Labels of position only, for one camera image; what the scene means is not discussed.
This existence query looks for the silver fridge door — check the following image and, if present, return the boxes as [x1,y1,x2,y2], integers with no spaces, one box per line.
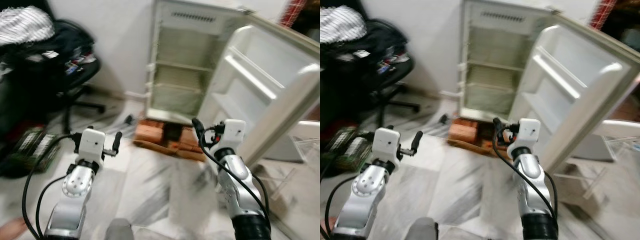
[507,15,640,174]
[197,15,321,169]

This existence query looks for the orange brick fridge base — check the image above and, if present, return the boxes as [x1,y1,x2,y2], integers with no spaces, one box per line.
[133,118,207,162]
[446,118,506,157]

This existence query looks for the white striped cloth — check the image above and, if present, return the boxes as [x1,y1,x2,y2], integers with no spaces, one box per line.
[320,5,369,45]
[0,5,56,47]

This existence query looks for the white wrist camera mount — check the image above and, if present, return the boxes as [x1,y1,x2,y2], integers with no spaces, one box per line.
[372,127,401,162]
[519,118,542,149]
[78,128,107,162]
[222,119,247,151]

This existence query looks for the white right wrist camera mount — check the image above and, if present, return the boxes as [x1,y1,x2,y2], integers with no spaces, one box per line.
[519,118,542,149]
[222,119,247,151]

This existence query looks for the red checked curtain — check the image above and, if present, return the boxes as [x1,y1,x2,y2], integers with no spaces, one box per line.
[279,0,309,29]
[589,0,619,29]

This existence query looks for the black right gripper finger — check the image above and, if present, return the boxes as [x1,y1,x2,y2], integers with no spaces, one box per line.
[492,117,505,145]
[192,118,206,147]

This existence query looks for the dark green crate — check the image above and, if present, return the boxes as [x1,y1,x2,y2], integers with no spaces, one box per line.
[322,126,373,172]
[4,127,59,174]

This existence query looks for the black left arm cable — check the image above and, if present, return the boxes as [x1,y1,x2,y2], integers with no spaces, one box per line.
[21,132,81,240]
[320,172,363,240]

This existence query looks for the grey left robot leg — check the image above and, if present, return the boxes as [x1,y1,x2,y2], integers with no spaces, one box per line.
[406,217,441,240]

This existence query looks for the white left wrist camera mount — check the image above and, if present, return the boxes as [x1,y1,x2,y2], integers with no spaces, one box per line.
[372,127,401,162]
[78,128,107,162]

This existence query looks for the black office chair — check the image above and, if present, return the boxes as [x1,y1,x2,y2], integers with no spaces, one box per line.
[0,19,107,137]
[320,19,422,132]

